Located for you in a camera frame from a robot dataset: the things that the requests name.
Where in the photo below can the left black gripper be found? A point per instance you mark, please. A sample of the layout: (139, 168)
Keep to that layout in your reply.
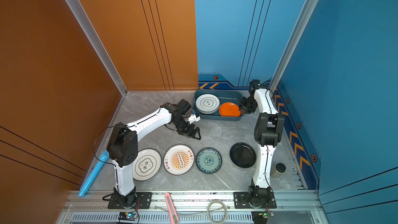
(189, 132)

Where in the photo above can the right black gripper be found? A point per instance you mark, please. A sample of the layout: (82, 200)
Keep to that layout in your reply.
(247, 110)

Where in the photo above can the orange plate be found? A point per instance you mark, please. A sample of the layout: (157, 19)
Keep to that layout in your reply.
(229, 109)

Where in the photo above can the sunburst plate front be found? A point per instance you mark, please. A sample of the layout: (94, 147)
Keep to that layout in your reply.
(179, 160)

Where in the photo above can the white flower plate back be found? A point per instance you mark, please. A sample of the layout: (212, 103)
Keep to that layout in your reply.
(207, 104)

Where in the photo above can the teal patterned plate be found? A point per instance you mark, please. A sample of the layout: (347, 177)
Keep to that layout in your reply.
(209, 160)

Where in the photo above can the black plate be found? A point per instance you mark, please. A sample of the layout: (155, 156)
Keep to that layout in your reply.
(243, 155)

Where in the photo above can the large white flower plate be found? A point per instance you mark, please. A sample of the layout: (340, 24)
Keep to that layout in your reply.
(146, 165)

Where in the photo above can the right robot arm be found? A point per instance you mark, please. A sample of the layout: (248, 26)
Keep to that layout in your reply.
(267, 134)

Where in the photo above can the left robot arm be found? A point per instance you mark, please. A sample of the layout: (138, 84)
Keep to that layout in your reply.
(123, 144)

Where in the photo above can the teal plastic bin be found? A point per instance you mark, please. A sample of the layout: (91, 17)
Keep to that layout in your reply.
(224, 96)

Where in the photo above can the small jar black lid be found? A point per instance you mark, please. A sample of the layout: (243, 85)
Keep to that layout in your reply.
(278, 170)

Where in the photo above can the blue cylindrical tube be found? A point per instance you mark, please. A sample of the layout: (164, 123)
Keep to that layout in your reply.
(100, 163)

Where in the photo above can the pink utility knife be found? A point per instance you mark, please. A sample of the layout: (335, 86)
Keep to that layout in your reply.
(171, 208)

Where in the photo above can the left circuit board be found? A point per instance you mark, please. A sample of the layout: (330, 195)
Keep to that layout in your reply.
(128, 218)

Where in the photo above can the circuit board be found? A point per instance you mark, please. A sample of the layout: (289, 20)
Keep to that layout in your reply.
(128, 218)
(261, 217)

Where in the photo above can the right circuit board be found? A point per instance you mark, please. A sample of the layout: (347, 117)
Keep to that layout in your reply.
(261, 217)

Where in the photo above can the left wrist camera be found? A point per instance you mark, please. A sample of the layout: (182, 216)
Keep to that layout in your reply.
(188, 113)

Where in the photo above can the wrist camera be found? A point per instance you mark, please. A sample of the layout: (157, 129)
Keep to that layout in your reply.
(254, 84)
(188, 113)

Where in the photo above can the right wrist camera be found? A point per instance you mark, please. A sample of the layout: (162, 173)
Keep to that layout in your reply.
(254, 84)

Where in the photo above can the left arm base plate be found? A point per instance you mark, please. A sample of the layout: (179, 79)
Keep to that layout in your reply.
(142, 200)

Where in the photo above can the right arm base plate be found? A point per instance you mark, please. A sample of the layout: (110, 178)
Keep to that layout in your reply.
(241, 201)

